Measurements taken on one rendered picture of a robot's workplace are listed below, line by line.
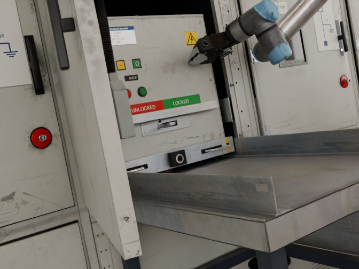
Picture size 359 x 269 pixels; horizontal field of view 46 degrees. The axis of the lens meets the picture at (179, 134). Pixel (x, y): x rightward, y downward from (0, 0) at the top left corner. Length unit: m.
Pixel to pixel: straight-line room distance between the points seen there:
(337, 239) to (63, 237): 0.83
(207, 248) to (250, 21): 0.77
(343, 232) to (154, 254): 0.59
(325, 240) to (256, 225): 0.75
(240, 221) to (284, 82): 1.08
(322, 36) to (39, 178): 1.36
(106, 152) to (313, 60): 1.41
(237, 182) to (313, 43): 1.25
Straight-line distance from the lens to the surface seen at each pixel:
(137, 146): 1.40
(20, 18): 1.27
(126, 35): 1.45
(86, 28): 0.68
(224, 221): 0.81
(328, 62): 2.03
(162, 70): 1.49
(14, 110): 1.21
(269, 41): 1.37
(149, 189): 1.09
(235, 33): 1.41
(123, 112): 1.26
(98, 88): 0.66
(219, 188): 0.85
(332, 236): 1.46
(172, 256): 1.45
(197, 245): 1.50
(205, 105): 1.52
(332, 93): 2.02
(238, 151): 1.62
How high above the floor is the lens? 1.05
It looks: 3 degrees down
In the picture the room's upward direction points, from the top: 11 degrees counter-clockwise
